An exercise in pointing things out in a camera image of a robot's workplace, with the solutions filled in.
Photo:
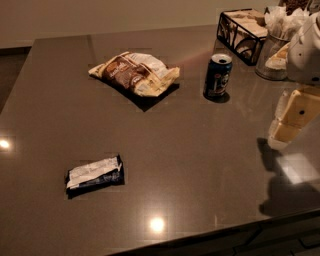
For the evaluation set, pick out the brown chip bag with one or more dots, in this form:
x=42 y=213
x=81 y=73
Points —
x=142 y=74

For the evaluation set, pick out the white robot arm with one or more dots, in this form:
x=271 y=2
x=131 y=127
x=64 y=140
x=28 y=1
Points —
x=303 y=54

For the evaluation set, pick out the blueberry rxbar wrapper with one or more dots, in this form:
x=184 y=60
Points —
x=102 y=173

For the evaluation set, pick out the blue soda can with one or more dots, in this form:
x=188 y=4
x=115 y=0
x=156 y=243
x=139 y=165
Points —
x=217 y=76

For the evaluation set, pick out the black wire napkin basket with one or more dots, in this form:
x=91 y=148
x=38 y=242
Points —
x=243 y=32

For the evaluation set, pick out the metal cup with utensil packets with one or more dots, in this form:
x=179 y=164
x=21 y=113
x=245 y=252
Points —
x=281 y=28

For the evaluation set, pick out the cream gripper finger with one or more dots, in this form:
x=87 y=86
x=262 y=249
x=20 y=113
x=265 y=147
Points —
x=302 y=108
x=282 y=104

